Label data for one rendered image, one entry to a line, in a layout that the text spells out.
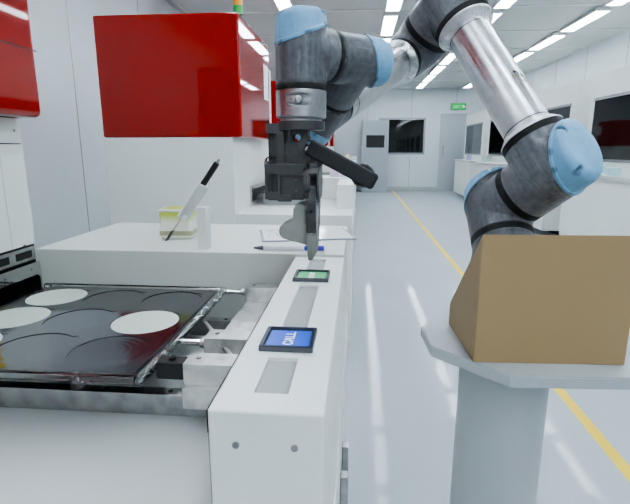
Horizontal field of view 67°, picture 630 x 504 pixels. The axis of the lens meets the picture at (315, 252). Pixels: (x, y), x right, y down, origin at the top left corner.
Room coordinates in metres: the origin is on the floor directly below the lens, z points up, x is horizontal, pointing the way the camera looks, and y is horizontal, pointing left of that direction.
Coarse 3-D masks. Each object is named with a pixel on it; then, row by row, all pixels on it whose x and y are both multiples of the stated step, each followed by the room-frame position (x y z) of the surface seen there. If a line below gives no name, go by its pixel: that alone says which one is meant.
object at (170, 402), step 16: (0, 384) 0.59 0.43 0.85; (16, 384) 0.59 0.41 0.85; (32, 384) 0.59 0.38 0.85; (48, 384) 0.59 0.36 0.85; (64, 384) 0.59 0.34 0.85; (0, 400) 0.58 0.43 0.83; (16, 400) 0.58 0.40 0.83; (32, 400) 0.58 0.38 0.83; (48, 400) 0.58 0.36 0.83; (64, 400) 0.57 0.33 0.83; (80, 400) 0.57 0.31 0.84; (96, 400) 0.57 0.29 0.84; (112, 400) 0.57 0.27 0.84; (128, 400) 0.57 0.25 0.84; (144, 400) 0.56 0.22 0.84; (160, 400) 0.56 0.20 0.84; (176, 400) 0.56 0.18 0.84; (192, 416) 0.56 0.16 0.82
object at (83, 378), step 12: (0, 372) 0.52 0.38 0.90; (12, 372) 0.52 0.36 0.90; (24, 372) 0.52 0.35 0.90; (36, 372) 0.52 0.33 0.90; (48, 372) 0.52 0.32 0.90; (60, 372) 0.52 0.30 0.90; (72, 372) 0.52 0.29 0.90; (84, 372) 0.52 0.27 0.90; (84, 384) 0.51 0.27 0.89; (96, 384) 0.51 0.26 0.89; (108, 384) 0.51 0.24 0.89; (120, 384) 0.51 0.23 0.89; (132, 384) 0.50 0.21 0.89
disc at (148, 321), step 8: (144, 312) 0.74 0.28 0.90; (152, 312) 0.74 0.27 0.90; (160, 312) 0.74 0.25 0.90; (168, 312) 0.74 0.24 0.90; (120, 320) 0.70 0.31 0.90; (128, 320) 0.70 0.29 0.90; (136, 320) 0.70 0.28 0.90; (144, 320) 0.70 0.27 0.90; (152, 320) 0.70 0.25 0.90; (160, 320) 0.70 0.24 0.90; (168, 320) 0.70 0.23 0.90; (176, 320) 0.70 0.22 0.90; (112, 328) 0.67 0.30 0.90; (120, 328) 0.67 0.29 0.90; (128, 328) 0.67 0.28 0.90; (136, 328) 0.67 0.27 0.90; (144, 328) 0.67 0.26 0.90; (152, 328) 0.67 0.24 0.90; (160, 328) 0.67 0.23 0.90
